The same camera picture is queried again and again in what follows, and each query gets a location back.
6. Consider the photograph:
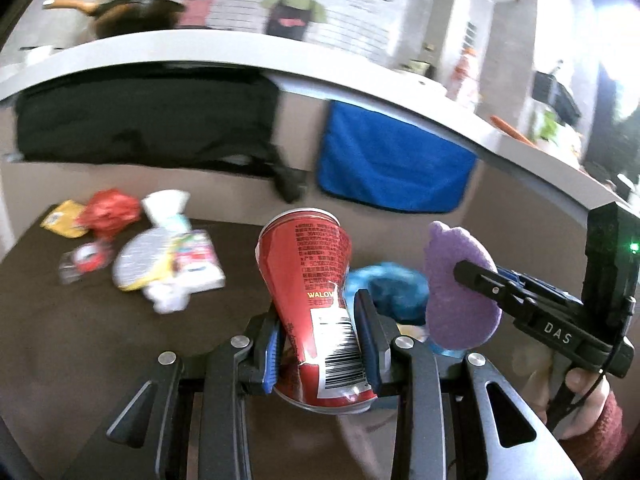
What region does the purple sponge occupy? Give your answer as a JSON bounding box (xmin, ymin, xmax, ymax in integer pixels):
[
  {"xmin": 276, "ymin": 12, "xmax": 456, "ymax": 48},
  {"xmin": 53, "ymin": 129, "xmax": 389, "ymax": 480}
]
[{"xmin": 424, "ymin": 221, "xmax": 503, "ymax": 352}]

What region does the person's right forearm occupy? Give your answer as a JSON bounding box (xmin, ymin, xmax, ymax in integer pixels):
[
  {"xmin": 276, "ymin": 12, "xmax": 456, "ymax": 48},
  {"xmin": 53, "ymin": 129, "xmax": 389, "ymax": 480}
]
[{"xmin": 560, "ymin": 392, "xmax": 631, "ymax": 476}]

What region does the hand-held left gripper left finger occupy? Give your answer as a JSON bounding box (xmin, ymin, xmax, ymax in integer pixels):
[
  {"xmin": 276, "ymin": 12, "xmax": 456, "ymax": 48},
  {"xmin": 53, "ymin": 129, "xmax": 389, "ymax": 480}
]
[{"xmin": 106, "ymin": 312, "xmax": 283, "ymax": 480}]

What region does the grey kitchen counter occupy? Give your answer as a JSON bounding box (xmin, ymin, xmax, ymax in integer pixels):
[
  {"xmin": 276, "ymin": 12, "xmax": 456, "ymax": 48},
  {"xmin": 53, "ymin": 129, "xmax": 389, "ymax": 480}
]
[{"xmin": 0, "ymin": 30, "xmax": 631, "ymax": 221}]

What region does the black appliance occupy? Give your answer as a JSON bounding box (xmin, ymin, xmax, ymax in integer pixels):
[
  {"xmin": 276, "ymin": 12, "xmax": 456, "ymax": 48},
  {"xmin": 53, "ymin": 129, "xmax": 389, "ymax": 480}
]
[{"xmin": 531, "ymin": 60, "xmax": 583, "ymax": 121}]

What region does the person's right hand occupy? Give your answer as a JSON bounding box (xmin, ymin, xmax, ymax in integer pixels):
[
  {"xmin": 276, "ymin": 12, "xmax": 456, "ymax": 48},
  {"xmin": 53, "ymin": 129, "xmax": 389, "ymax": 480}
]
[{"xmin": 520, "ymin": 350, "xmax": 613, "ymax": 441}]

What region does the black cloth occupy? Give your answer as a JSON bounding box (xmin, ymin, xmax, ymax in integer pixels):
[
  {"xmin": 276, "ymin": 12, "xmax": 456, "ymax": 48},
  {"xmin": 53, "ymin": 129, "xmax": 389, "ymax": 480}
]
[{"xmin": 14, "ymin": 67, "xmax": 308, "ymax": 203}]

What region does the dark brown low table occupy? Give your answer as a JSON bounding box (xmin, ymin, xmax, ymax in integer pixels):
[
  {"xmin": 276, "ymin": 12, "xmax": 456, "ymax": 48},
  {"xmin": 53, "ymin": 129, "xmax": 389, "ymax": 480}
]
[{"xmin": 0, "ymin": 205, "xmax": 351, "ymax": 480}]

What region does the green plant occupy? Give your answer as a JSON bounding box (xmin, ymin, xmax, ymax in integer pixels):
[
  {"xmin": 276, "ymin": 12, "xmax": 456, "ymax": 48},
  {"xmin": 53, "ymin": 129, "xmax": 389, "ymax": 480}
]
[{"xmin": 532, "ymin": 110, "xmax": 561, "ymax": 143}]

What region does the white plastic wrapper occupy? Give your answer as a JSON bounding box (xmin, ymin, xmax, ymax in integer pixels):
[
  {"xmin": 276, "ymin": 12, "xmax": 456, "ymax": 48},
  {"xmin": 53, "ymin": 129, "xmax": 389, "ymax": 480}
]
[{"xmin": 141, "ymin": 190, "xmax": 192, "ymax": 233}]

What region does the orange utensil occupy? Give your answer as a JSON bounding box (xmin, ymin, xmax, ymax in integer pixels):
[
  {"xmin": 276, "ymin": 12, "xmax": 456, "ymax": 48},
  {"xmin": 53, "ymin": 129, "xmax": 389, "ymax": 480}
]
[{"xmin": 490, "ymin": 115, "xmax": 538, "ymax": 148}]

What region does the colourful snack packet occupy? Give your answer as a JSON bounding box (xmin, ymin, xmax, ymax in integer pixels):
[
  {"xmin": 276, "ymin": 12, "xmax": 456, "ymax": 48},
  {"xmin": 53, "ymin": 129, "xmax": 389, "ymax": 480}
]
[{"xmin": 170, "ymin": 230, "xmax": 226, "ymax": 293}]

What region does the blue plastic bag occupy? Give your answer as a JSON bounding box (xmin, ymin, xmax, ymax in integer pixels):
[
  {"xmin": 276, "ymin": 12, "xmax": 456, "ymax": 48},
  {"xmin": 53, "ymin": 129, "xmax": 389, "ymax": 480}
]
[{"xmin": 345, "ymin": 260, "xmax": 466, "ymax": 358}]

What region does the black pan with wooden handle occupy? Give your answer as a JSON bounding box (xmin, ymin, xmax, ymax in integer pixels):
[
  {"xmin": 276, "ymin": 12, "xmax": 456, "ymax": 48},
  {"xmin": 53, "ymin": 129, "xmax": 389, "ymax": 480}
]
[{"xmin": 42, "ymin": 0, "xmax": 186, "ymax": 41}]

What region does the blue towel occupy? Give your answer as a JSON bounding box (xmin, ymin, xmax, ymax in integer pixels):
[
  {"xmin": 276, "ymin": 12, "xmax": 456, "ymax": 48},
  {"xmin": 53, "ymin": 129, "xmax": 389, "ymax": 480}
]
[{"xmin": 316, "ymin": 100, "xmax": 480, "ymax": 213}]

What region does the cartoon wall poster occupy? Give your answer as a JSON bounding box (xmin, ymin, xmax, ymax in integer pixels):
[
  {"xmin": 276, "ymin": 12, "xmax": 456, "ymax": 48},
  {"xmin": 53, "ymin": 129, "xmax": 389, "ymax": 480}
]
[{"xmin": 150, "ymin": 0, "xmax": 401, "ymax": 61}]

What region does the crumpled white tissue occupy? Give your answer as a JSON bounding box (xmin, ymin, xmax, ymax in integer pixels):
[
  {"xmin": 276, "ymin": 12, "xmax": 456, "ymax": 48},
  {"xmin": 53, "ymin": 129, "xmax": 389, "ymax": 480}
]
[{"xmin": 142, "ymin": 280, "xmax": 191, "ymax": 315}]

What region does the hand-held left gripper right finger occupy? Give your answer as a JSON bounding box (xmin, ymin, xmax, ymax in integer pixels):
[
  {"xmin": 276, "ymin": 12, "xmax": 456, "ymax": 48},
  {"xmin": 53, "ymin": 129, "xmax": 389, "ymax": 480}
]
[{"xmin": 350, "ymin": 287, "xmax": 576, "ymax": 480}]

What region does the yellow snack packet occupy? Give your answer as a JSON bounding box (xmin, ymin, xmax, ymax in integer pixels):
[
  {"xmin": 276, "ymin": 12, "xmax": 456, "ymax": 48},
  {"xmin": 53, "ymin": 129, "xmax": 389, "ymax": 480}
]
[{"xmin": 40, "ymin": 200, "xmax": 91, "ymax": 238}]

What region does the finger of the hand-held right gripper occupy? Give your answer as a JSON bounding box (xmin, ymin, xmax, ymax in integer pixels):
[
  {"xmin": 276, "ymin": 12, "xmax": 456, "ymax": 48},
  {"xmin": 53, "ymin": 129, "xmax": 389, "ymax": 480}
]
[{"xmin": 454, "ymin": 259, "xmax": 566, "ymax": 318}]

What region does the red drink can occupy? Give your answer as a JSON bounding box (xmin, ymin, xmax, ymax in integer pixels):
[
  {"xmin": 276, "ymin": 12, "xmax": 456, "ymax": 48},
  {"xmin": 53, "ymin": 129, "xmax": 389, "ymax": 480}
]
[{"xmin": 255, "ymin": 207, "xmax": 379, "ymax": 416}]

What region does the small red white wrapper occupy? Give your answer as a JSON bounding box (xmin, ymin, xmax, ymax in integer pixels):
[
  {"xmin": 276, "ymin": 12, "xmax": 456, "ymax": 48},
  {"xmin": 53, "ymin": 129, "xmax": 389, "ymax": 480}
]
[{"xmin": 59, "ymin": 242, "xmax": 113, "ymax": 283}]

